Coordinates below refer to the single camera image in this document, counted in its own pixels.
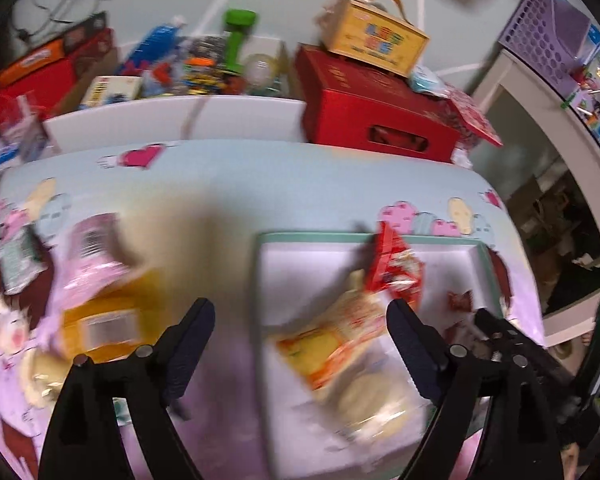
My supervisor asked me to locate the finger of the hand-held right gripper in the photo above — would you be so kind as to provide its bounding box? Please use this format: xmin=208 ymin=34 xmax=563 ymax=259
xmin=472 ymin=307 xmax=578 ymax=388

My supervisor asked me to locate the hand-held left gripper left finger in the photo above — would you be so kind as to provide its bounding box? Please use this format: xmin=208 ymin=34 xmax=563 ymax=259
xmin=37 ymin=297 xmax=217 ymax=480

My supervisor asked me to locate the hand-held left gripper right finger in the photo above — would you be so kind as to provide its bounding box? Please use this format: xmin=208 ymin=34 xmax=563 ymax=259
xmin=386 ymin=300 xmax=566 ymax=480

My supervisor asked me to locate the small red snack packet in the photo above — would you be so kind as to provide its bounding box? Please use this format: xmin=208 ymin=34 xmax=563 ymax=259
xmin=447 ymin=291 xmax=476 ymax=313

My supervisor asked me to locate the white calligraphy pastry packet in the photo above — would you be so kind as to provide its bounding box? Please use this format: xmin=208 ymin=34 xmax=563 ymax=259
xmin=315 ymin=355 xmax=431 ymax=446

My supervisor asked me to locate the yellow snack packet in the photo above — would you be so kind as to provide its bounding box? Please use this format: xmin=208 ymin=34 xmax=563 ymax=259
xmin=60 ymin=270 xmax=168 ymax=363

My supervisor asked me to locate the yellow orange bread packet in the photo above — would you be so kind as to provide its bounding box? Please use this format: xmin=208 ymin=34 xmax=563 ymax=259
xmin=275 ymin=272 xmax=388 ymax=391

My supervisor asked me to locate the shallow teal cardboard box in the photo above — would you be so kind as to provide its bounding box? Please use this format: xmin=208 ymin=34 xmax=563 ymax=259
xmin=252 ymin=230 xmax=506 ymax=480

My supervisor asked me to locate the pink snack packet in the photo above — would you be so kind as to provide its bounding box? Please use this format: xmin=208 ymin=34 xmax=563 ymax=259
xmin=55 ymin=212 xmax=141 ymax=311

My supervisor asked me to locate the clear round pastry packet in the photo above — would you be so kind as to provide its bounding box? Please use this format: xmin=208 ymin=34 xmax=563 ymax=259
xmin=22 ymin=347 xmax=73 ymax=408

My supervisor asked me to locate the pale green pastry packet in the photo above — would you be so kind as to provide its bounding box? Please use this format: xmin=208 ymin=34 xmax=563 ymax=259
xmin=0 ymin=230 xmax=46 ymax=295

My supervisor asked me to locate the printed cartoon bedsheet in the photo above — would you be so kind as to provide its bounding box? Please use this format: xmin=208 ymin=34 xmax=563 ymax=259
xmin=0 ymin=140 xmax=548 ymax=480

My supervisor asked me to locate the red patterned box lid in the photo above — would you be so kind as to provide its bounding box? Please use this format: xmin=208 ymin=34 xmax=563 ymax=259
xmin=442 ymin=87 xmax=503 ymax=148

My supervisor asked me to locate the white cardboard box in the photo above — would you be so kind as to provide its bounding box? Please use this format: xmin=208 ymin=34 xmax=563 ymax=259
xmin=42 ymin=35 xmax=308 ymax=153

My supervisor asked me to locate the red gift box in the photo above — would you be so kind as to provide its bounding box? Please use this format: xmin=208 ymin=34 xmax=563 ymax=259
xmin=294 ymin=44 xmax=462 ymax=163

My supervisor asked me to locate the light blue packet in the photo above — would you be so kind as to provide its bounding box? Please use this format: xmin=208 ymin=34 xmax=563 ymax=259
xmin=410 ymin=66 xmax=451 ymax=96

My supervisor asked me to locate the blue white tissue pack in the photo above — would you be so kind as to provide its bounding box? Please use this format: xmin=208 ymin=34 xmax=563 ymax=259
xmin=0 ymin=137 xmax=23 ymax=171

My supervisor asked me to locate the small yellow white box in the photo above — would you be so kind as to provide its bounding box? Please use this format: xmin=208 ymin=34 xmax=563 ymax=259
xmin=77 ymin=75 xmax=143 ymax=110

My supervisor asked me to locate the clear acrylic box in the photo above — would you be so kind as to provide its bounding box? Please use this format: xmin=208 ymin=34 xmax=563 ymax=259
xmin=0 ymin=92 xmax=48 ymax=148

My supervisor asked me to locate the clear tape roll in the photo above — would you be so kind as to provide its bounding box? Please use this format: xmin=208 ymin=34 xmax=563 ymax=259
xmin=242 ymin=52 xmax=281 ymax=93

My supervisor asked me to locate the dark red box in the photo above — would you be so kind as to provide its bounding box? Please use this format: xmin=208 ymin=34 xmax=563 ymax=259
xmin=0 ymin=27 xmax=118 ymax=126

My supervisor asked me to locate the purple plastic basket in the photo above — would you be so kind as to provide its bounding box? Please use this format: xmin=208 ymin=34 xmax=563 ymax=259
xmin=497 ymin=0 xmax=596 ymax=91

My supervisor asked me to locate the blue bottle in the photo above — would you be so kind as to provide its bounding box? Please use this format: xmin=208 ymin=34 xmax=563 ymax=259
xmin=125 ymin=15 xmax=188 ymax=68

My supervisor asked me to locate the yellow carry box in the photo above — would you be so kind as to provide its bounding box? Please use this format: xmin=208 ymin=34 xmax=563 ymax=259
xmin=320 ymin=0 xmax=430 ymax=78

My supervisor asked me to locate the green dumbbell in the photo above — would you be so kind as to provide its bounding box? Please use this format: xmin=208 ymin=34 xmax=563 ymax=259
xmin=222 ymin=9 xmax=258 ymax=73

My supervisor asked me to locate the orange box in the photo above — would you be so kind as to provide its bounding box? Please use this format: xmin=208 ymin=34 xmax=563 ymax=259
xmin=0 ymin=12 xmax=108 ymax=88

